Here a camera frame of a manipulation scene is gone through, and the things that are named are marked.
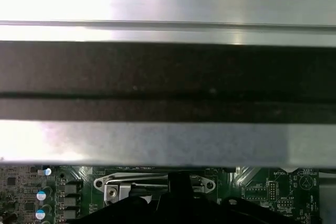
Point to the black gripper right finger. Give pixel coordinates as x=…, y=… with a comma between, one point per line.
x=223, y=214

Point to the black open PC case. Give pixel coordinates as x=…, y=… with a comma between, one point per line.
x=157, y=77

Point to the green motherboard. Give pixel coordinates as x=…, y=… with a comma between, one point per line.
x=262, y=182

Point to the CPU socket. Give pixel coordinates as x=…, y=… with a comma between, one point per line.
x=122, y=192

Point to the blue topped capacitor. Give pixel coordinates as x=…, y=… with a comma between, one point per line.
x=41, y=195
x=40, y=214
x=48, y=171

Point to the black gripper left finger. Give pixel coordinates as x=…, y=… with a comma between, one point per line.
x=136, y=212

